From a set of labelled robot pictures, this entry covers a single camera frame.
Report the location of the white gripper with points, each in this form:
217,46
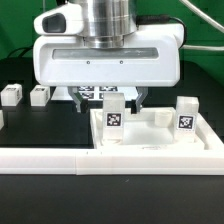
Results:
149,57

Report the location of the white square tabletop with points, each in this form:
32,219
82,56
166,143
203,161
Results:
152,128

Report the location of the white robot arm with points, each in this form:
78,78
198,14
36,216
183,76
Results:
105,43

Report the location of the white sheet with fiducial tags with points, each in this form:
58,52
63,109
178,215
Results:
94,93

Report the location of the white part at left edge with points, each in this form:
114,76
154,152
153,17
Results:
1,120

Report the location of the white L-shaped fixture wall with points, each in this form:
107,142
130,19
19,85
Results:
209,161

